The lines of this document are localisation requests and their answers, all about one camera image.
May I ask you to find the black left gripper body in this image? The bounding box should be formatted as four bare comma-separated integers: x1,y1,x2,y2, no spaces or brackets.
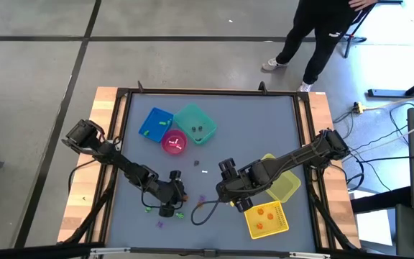
152,178,188,218

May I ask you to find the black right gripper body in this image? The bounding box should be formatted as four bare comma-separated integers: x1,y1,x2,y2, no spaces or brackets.
216,178,262,213

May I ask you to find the pink round plastic bowl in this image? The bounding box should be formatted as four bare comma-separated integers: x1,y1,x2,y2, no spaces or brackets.
160,129,188,156

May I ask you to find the translucent yellow plastic bin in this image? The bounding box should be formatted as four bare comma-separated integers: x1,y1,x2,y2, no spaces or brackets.
260,153,302,204

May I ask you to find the yellow perforated plastic basket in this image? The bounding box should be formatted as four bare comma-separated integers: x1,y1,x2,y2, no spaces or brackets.
243,200,290,240

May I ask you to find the blue rectangular plastic basket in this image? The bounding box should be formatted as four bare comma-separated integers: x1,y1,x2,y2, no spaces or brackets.
138,106,175,144

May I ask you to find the silver aluminium bar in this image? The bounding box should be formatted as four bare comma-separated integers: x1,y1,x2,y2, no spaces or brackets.
88,245,332,259

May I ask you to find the teal plastic basket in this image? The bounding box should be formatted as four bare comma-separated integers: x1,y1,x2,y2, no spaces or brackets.
172,102,219,146

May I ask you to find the wooden table side board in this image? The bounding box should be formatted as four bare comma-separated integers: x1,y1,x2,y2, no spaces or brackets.
57,86,129,245
306,91,362,250

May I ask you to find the black table beam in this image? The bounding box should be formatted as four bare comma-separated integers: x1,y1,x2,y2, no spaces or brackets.
350,186,413,214

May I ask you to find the black rig beam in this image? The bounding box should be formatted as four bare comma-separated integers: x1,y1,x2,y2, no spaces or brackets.
0,243,104,259

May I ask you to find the black desk foot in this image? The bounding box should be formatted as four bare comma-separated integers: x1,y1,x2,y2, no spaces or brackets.
367,70,414,98

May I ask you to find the person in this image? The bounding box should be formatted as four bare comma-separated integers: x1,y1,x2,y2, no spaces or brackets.
261,0,379,93

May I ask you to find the black tripod stand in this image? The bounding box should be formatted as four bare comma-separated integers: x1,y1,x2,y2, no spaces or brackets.
343,0,404,59

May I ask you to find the person's hand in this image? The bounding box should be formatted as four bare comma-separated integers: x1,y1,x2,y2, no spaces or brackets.
349,0,379,12

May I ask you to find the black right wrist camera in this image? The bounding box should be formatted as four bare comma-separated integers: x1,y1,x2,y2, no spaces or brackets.
218,157,237,180

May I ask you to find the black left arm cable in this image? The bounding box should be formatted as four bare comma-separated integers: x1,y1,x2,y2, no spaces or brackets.
140,178,186,212

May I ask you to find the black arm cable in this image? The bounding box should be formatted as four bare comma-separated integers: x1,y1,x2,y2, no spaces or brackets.
190,199,226,227
140,178,186,212

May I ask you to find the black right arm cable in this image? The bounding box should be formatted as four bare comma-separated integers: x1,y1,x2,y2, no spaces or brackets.
190,199,226,227

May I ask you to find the black aluminium table frame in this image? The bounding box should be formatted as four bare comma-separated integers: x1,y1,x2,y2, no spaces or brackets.
57,81,362,259

